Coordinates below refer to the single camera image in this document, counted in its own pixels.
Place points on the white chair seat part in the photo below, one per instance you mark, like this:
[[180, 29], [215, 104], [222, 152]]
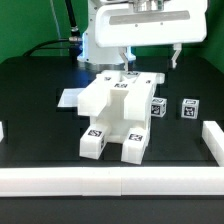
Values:
[[116, 123]]

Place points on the white marker base plate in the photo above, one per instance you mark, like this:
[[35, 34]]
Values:
[[69, 97]]

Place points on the small white tagged cube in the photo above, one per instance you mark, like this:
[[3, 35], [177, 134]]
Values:
[[190, 108], [158, 107]]

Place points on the white right obstacle wall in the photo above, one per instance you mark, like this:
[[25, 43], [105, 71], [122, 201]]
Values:
[[213, 136]]

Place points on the white obstacle wall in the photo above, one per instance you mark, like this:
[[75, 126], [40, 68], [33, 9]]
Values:
[[213, 136], [1, 131], [121, 181]]

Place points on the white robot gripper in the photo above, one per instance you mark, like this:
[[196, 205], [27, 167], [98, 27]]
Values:
[[180, 21]]

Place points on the white front obstacle wall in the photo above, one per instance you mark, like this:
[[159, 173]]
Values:
[[121, 181]]

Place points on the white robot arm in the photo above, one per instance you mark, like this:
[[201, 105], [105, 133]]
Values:
[[95, 55]]

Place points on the white chair back frame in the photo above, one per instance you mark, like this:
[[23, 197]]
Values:
[[95, 97]]

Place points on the white left obstacle wall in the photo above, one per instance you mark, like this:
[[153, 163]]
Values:
[[1, 131]]

